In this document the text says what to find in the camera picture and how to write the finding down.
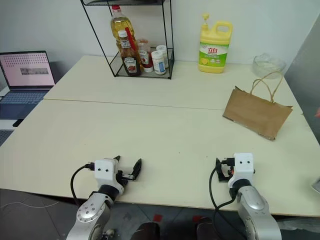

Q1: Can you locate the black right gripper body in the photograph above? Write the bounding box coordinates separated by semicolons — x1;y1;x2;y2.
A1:
220;156;236;183

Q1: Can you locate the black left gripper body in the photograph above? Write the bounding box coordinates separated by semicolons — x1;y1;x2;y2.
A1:
115;163;135;184

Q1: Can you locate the dark rounded shape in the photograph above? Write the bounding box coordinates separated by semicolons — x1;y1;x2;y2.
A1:
130;220;161;240
195;216;221;240

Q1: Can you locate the grey object at table edge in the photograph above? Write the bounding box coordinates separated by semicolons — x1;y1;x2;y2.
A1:
309;176;320;195

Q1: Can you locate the glass ketchup bottle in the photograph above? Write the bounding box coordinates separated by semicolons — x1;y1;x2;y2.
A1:
117;30;142;77

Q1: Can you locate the white spice jar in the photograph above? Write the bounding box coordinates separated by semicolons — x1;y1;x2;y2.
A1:
150;50;167;76
156;44;169;69

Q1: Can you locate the red squeeze ketchup bottle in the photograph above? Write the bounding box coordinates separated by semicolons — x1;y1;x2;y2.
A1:
136;38;155;74

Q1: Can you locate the clear glass bowl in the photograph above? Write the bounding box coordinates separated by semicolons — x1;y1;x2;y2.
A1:
252;52;287;81

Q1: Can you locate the grey keyboard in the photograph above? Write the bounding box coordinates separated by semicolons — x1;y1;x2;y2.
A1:
0;129;14;147

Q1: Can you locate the yellow dish soap bottle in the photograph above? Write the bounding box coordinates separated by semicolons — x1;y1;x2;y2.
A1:
197;12;234;74

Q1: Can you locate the open laptop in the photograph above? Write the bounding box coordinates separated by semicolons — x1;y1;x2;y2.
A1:
0;50;57;120

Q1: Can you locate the grey metal cabinet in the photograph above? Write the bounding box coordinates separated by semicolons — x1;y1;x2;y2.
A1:
284;0;320;146

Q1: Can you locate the cooking oil bottle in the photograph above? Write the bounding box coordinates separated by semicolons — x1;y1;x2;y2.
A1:
110;4;139;55

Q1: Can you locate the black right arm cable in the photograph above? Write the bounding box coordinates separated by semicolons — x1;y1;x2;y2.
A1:
208;165;251;240

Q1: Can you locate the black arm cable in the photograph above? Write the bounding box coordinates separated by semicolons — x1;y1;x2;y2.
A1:
70;162;96;207
208;165;251;240

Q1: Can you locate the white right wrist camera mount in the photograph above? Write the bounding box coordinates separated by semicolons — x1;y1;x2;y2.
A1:
227;152;256;189

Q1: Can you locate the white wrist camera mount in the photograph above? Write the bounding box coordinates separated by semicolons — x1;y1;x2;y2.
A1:
227;152;256;189
93;158;125;196

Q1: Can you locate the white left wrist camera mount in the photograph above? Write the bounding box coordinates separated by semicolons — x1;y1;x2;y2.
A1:
93;158;125;196

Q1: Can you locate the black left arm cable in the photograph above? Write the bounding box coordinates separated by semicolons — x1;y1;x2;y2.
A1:
70;162;96;207

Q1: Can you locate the brown paper bag with handles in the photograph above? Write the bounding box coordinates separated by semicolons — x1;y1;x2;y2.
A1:
222;70;294;142

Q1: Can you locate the black wire shelf rack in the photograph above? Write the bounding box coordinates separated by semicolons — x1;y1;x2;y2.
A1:
80;0;175;81

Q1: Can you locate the thin white floor cable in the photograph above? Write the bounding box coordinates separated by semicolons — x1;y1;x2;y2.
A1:
0;199;61;209

